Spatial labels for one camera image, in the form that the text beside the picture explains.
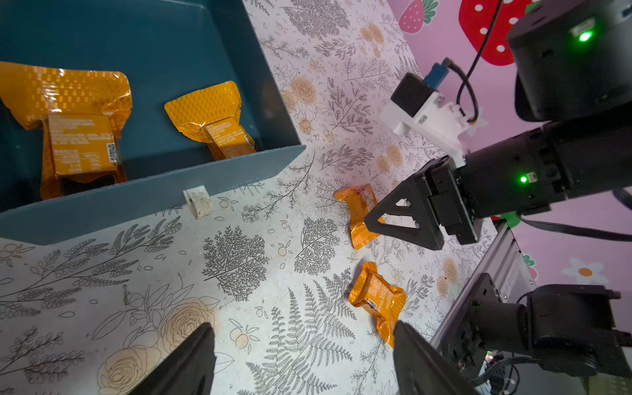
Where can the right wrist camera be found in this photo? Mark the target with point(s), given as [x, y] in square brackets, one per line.
[417, 105]

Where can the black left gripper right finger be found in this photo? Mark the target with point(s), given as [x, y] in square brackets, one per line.
[420, 369]

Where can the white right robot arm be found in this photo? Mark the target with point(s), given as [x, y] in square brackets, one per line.
[574, 80]

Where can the orange cookie packet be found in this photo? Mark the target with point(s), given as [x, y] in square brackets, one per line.
[360, 201]
[212, 116]
[380, 299]
[82, 114]

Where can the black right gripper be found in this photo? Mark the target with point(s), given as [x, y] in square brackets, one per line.
[525, 175]

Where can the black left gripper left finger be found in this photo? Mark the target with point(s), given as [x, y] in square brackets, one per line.
[189, 369]

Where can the aluminium front rail frame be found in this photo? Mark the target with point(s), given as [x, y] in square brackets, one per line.
[501, 277]

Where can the teal drawer cabinet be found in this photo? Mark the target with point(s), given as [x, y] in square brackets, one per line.
[166, 49]

